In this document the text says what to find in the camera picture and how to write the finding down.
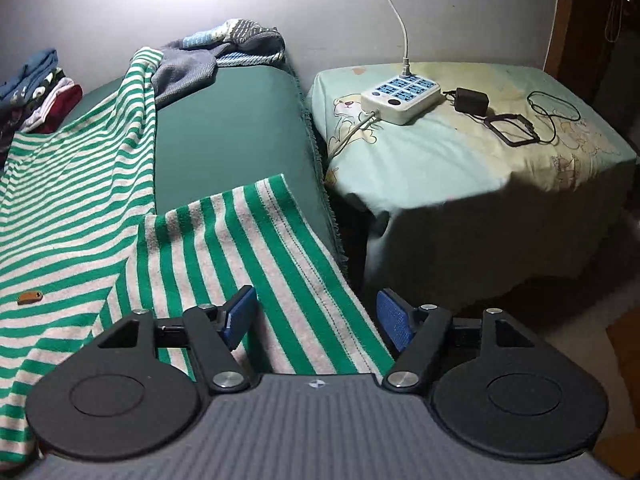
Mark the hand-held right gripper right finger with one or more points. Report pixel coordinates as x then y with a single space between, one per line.
392 317

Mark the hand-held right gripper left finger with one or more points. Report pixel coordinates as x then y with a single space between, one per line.
240 317

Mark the green striped shirt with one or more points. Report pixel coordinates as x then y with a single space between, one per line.
75 200

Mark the stack of folded clothes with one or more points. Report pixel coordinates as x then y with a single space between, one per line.
35 80

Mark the pale cartoon printed sheet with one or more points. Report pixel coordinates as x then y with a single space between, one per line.
450 170

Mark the white power strip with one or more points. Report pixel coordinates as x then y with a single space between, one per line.
400 97

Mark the black power adapter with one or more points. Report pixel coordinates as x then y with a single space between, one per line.
472 101

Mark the brown wooden furniture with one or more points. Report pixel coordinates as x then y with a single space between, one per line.
625 350

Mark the grey knit sweater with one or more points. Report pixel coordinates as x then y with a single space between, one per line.
185 75

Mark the dark patterned knit sweater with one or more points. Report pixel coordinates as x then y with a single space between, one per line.
250 40

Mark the black square frame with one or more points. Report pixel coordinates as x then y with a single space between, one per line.
499 133

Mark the wooden door frame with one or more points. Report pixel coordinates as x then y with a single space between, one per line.
557 35

